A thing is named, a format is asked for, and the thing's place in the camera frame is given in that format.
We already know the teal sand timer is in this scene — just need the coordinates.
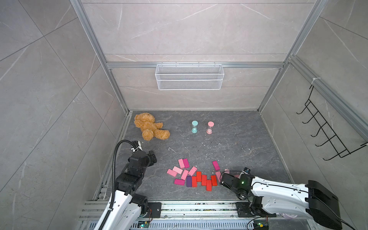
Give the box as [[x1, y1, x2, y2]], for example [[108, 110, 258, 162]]
[[191, 120, 198, 133]]

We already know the pink sand timer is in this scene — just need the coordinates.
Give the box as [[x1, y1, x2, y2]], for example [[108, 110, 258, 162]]
[[206, 121, 214, 135]]

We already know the pink block centre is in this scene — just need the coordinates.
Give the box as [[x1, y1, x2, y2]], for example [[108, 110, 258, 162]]
[[181, 170, 189, 181]]

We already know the black wire hook rack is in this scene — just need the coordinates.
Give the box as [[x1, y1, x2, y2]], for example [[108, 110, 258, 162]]
[[296, 85, 368, 161]]

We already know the light pink block tilted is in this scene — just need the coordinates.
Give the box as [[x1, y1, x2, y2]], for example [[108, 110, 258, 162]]
[[172, 166, 183, 174]]

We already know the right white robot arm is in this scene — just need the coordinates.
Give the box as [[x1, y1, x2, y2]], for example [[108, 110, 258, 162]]
[[218, 168, 343, 230]]

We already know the brown teddy bear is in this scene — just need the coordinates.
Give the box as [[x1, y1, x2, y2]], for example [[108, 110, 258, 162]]
[[134, 113, 171, 141]]

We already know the light pink block right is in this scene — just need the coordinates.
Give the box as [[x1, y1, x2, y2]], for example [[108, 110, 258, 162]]
[[215, 171, 221, 182]]

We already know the black corrugated cable hose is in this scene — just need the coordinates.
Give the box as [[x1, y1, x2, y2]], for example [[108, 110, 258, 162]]
[[97, 139, 139, 230]]

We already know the pink block far left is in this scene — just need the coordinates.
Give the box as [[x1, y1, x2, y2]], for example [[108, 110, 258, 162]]
[[167, 169, 177, 177]]

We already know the red block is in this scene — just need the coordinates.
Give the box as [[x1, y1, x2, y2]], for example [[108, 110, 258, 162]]
[[196, 171, 202, 182], [211, 175, 218, 186], [191, 176, 197, 187], [201, 174, 207, 186]]

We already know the white wire mesh basket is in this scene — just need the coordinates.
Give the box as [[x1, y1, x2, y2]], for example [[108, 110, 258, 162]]
[[155, 64, 225, 90]]

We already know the pink block right tilted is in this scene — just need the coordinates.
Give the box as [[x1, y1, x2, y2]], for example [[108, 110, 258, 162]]
[[188, 166, 197, 176]]

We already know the light pink block upper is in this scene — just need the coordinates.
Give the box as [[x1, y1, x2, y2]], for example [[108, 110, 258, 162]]
[[178, 159, 185, 169]]

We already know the purple block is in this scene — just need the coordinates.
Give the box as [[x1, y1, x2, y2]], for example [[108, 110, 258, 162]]
[[186, 176, 192, 187]]

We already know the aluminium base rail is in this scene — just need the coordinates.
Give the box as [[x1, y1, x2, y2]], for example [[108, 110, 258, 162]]
[[76, 199, 320, 230]]

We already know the magenta block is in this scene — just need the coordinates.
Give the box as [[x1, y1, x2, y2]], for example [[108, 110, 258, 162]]
[[212, 161, 220, 171], [174, 179, 185, 186], [183, 159, 190, 168]]

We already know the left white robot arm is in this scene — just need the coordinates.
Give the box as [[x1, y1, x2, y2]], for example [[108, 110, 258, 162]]
[[95, 150, 157, 230]]

